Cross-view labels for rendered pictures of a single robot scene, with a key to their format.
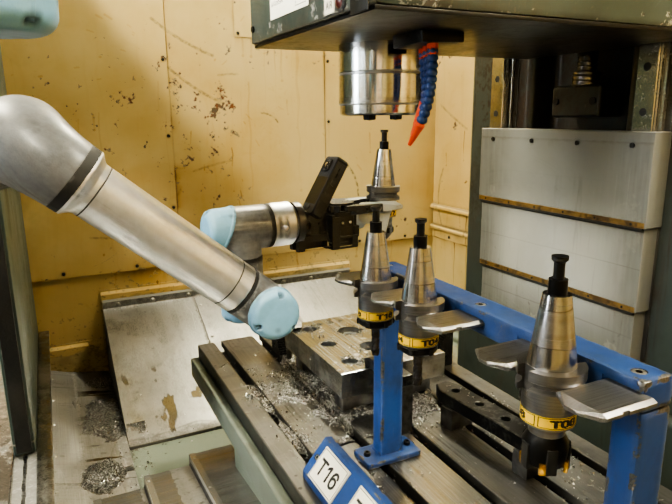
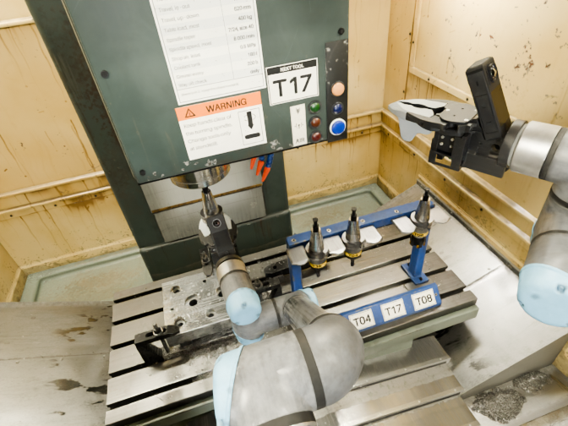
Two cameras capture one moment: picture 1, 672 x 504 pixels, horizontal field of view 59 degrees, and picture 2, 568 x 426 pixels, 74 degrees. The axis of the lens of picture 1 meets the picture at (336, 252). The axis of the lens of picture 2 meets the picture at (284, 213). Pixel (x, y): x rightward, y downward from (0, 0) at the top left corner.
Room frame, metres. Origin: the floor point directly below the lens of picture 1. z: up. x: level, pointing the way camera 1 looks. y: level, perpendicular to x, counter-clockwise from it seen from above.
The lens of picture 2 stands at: (0.72, 0.69, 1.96)
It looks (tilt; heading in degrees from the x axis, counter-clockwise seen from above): 39 degrees down; 283
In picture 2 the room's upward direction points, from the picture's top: 7 degrees counter-clockwise
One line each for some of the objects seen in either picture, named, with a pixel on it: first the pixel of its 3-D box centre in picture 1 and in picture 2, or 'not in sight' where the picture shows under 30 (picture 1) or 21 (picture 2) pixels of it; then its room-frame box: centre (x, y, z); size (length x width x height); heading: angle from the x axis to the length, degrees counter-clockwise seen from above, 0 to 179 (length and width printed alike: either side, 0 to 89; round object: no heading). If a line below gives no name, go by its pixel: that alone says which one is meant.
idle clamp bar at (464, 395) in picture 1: (491, 428); (297, 264); (0.90, -0.26, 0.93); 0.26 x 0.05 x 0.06; 31
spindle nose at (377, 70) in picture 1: (383, 80); (195, 152); (1.10, -0.09, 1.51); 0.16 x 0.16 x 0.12
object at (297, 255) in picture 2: (357, 277); (298, 256); (0.86, -0.03, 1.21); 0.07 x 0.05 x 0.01; 116
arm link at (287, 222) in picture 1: (281, 223); (233, 273); (1.00, 0.09, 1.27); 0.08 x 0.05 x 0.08; 29
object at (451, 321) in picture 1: (445, 322); (370, 235); (0.66, -0.13, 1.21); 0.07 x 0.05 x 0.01; 116
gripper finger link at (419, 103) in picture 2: not in sight; (416, 117); (0.61, 0.05, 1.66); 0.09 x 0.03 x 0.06; 146
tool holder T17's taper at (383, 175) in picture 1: (383, 167); (208, 201); (1.10, -0.09, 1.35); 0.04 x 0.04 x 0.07
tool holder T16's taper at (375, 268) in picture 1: (375, 255); (316, 238); (0.81, -0.06, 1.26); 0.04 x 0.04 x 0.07
